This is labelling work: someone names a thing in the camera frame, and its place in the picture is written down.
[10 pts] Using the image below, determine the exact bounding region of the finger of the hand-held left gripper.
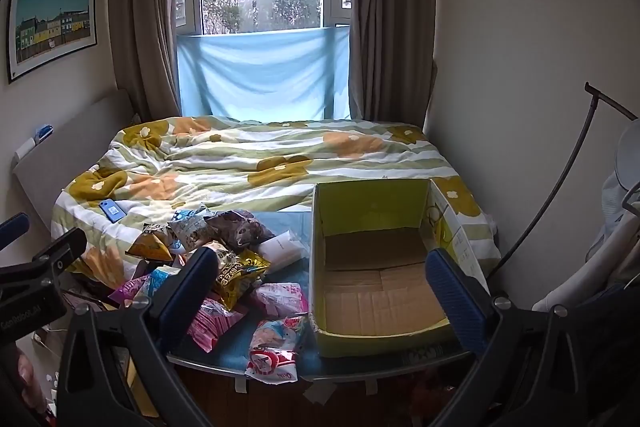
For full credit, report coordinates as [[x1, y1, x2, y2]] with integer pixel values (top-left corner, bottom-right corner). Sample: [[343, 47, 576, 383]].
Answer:
[[0, 227, 87, 304], [0, 213, 30, 252]]

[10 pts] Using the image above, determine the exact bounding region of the light blue snack packet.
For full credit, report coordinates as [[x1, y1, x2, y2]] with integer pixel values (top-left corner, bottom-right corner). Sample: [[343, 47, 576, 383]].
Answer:
[[135, 267, 181, 303]]

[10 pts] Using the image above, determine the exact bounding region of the light blue window cloth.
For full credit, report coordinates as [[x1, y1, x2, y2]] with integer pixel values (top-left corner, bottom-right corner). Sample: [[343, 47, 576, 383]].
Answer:
[[176, 26, 352, 122]]

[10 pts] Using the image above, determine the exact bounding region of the brown and yellow chips bag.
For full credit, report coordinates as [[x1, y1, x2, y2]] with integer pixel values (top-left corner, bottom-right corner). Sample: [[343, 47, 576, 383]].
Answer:
[[125, 222, 177, 264]]

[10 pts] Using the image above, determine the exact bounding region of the floral striped blanket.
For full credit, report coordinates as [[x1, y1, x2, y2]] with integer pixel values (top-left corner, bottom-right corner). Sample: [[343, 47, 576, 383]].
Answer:
[[50, 114, 501, 298]]

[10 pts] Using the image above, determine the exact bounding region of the yellow cardboard box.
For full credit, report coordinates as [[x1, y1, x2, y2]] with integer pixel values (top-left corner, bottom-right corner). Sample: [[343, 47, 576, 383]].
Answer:
[[310, 179, 493, 359]]

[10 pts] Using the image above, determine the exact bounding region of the blue patterned tote bag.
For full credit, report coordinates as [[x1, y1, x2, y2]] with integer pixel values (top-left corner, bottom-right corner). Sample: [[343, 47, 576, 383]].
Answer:
[[167, 209, 476, 382]]

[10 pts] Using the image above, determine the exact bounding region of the framed landscape picture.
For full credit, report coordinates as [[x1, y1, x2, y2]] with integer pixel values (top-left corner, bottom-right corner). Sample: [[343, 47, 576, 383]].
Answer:
[[6, 0, 98, 85]]

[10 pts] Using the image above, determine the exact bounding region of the red and white snack packet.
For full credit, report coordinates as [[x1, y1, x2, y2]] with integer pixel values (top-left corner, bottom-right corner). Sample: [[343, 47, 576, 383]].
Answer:
[[244, 314, 309, 383]]

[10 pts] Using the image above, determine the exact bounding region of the pink striped snack packet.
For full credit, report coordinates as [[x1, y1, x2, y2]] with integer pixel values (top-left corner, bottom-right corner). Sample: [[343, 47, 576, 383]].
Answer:
[[187, 299, 249, 354]]

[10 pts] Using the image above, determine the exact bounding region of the black clothes rack pole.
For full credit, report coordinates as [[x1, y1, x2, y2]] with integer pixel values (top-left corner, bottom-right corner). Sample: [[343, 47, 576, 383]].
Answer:
[[492, 82, 640, 279]]

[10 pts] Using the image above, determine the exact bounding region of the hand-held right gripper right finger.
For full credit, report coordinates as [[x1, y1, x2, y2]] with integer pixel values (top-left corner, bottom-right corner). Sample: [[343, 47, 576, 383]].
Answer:
[[425, 248, 640, 427]]

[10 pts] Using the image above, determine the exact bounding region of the grey bed headboard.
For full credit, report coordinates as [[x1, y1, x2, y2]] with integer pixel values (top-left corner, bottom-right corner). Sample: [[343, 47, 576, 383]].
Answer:
[[11, 89, 136, 248]]

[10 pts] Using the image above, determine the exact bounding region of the pale printed snack packet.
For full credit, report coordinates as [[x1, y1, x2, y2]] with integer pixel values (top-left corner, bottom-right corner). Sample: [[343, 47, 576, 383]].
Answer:
[[167, 204, 222, 256]]

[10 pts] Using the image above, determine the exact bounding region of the magenta snack packet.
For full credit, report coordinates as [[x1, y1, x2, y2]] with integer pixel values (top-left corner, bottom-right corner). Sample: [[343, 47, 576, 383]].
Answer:
[[107, 274, 151, 308]]

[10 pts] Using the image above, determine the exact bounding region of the brown curtain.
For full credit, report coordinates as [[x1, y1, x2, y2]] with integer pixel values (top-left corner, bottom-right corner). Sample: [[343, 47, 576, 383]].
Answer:
[[107, 0, 183, 124], [347, 0, 438, 124]]

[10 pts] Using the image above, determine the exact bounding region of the blue phone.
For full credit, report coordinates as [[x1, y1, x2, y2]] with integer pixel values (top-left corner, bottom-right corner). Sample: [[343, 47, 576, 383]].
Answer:
[[98, 199, 126, 223]]

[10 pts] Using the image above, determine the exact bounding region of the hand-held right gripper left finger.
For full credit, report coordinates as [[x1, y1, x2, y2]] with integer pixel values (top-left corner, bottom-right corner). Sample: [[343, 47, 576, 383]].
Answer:
[[57, 248, 221, 427]]

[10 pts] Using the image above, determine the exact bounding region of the dark brown snack bag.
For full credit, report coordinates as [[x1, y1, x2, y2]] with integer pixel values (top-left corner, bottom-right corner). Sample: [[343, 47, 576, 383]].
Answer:
[[205, 209, 277, 254]]

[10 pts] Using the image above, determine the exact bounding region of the gold and black snack bag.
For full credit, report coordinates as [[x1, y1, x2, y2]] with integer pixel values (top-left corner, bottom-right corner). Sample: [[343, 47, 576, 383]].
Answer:
[[212, 249, 271, 311]]

